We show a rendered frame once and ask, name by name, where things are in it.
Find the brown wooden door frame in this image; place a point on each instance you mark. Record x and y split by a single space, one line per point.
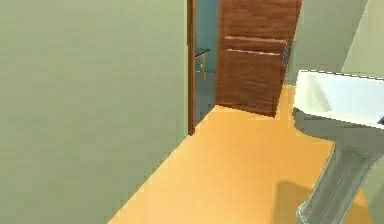
191 66

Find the white pedestal sink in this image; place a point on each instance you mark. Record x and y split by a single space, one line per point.
340 110

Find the dark glass side table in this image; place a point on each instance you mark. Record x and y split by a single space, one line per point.
202 55

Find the brown wooden room door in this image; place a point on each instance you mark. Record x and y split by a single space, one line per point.
253 73

